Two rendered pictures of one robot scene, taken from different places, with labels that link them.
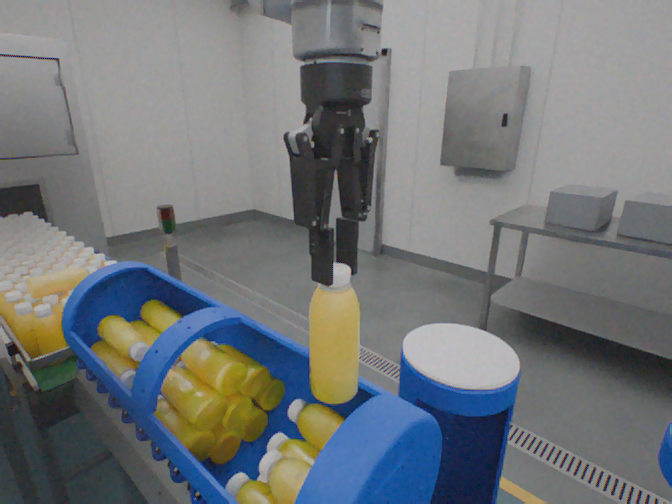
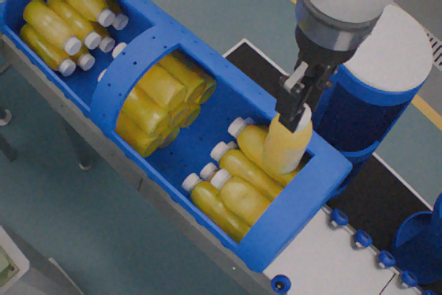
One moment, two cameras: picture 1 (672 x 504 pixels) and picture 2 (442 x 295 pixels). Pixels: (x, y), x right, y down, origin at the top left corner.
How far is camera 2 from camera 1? 54 cm
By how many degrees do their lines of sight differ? 47
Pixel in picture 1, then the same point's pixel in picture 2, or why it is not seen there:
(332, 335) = (289, 153)
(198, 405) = (151, 124)
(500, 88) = not seen: outside the picture
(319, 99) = (315, 61)
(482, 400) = (392, 98)
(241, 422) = (181, 120)
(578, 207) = not seen: outside the picture
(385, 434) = (315, 199)
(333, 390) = (282, 171)
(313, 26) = (322, 34)
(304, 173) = (292, 102)
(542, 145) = not seen: outside the picture
